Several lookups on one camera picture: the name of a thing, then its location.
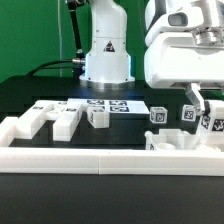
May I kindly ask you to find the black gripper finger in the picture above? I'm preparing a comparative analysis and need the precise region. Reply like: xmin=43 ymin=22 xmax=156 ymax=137
xmin=185 ymin=83 xmax=205 ymax=115

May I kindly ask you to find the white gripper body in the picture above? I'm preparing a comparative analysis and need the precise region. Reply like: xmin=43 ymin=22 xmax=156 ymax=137
xmin=144 ymin=32 xmax=224 ymax=89

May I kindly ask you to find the white chair seat part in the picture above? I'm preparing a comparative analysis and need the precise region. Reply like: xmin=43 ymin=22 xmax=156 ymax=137
xmin=145 ymin=129 xmax=207 ymax=151

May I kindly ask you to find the white U-shaped fence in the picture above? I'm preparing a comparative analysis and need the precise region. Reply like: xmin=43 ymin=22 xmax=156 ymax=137
xmin=0 ymin=117 xmax=224 ymax=176

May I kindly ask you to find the white marker base plate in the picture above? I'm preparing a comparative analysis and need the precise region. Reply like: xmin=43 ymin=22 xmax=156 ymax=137
xmin=68 ymin=98 xmax=149 ymax=114

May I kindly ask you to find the white chair back frame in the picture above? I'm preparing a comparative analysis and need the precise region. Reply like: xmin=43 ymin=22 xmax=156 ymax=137
xmin=15 ymin=100 xmax=82 ymax=141

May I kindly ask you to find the black cable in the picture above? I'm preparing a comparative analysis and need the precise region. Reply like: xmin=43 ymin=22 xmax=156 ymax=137
xmin=27 ymin=59 xmax=75 ymax=77

